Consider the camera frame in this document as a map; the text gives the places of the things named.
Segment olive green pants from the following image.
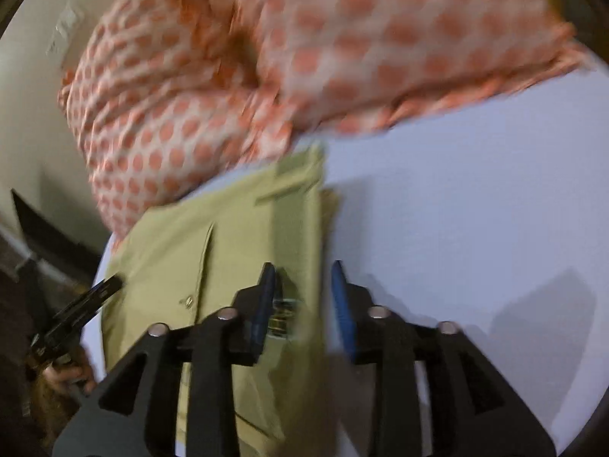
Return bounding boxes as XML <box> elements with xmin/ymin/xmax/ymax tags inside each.
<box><xmin>101</xmin><ymin>145</ymin><xmax>336</xmax><ymax>456</ymax></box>

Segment person's left hand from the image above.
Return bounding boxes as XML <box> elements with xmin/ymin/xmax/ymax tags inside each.
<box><xmin>42</xmin><ymin>347</ymin><xmax>97</xmax><ymax>395</ymax></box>

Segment white bed mattress sheet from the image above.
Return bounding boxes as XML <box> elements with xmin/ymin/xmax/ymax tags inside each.
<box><xmin>80</xmin><ymin>63</ymin><xmax>609</xmax><ymax>457</ymax></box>

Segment left polka dot pillow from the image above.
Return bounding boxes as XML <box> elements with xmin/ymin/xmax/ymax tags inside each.
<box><xmin>58</xmin><ymin>0</ymin><xmax>293</xmax><ymax>238</ymax></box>

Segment polka dot pillow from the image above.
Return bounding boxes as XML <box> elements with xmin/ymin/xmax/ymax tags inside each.
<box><xmin>58</xmin><ymin>0</ymin><xmax>293</xmax><ymax>238</ymax></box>
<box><xmin>234</xmin><ymin>0</ymin><xmax>585</xmax><ymax>132</ymax></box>

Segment right polka dot pillow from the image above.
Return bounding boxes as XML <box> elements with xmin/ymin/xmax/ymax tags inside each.
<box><xmin>234</xmin><ymin>0</ymin><xmax>585</xmax><ymax>132</ymax></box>

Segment white wall switch plate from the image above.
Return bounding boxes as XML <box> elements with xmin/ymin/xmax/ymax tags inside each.
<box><xmin>45</xmin><ymin>1</ymin><xmax>84</xmax><ymax>65</ymax></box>

